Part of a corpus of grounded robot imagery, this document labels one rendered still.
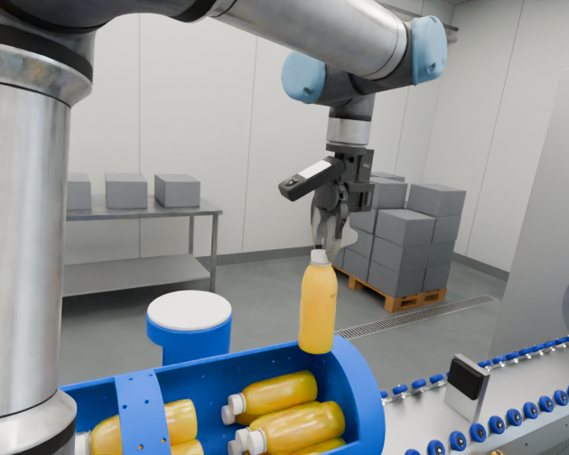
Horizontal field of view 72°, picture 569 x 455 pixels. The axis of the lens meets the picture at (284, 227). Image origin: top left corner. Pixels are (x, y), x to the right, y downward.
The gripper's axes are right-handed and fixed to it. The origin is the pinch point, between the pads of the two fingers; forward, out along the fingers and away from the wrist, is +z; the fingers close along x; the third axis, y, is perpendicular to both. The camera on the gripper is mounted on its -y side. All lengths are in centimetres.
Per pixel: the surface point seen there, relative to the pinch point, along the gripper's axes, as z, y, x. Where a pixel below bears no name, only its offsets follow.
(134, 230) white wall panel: 98, 8, 339
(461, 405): 49, 54, -1
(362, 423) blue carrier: 29.7, 5.3, -13.0
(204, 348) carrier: 49, -6, 48
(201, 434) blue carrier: 44.7, -18.1, 10.0
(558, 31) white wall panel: -145, 425, 227
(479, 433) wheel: 48, 48, -11
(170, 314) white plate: 42, -15, 59
